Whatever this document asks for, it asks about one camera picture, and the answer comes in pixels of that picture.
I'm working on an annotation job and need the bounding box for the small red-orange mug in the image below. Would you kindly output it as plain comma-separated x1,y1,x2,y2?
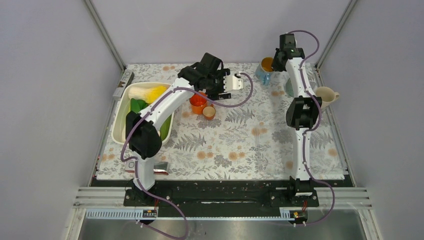
202,104,216,121

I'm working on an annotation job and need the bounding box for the white cable duct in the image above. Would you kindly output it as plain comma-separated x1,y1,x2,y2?
85,207,309,221

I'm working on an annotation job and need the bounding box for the blue glazed mug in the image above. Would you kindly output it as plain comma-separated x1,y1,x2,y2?
255,57,274,86

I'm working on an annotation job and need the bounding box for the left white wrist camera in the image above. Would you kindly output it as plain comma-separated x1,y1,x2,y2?
224,75,244,92

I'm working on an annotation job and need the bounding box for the silver snack packet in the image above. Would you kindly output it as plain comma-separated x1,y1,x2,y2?
124,160,170,176

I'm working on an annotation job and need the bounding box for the green glazed mug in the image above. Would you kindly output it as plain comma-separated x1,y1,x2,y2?
284,78,294,98

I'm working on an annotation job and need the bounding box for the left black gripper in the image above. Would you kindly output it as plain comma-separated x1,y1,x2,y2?
206,69,232,101

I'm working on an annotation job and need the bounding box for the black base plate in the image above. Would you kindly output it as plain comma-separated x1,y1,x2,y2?
123,180,320,218

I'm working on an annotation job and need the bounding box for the grey box at wall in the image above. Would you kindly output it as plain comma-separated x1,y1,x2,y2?
112,69,135,101

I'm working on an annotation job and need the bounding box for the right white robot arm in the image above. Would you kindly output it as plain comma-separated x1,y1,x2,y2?
271,31,322,206

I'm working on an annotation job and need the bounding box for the toy yellow cabbage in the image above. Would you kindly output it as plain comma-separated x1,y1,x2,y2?
128,86,168,104

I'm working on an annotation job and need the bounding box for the toy green bok choy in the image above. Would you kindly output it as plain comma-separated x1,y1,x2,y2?
130,98,172,141

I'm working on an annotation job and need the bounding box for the cream floral mug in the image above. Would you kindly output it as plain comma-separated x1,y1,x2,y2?
315,86,340,110

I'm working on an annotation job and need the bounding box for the white plastic tray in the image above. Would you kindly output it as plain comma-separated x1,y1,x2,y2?
111,82,171,145

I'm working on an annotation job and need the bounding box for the orange mug black rim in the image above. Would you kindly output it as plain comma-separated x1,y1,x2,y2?
189,92,208,115

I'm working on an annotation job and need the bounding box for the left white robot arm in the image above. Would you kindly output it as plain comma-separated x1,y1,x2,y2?
120,53,231,206

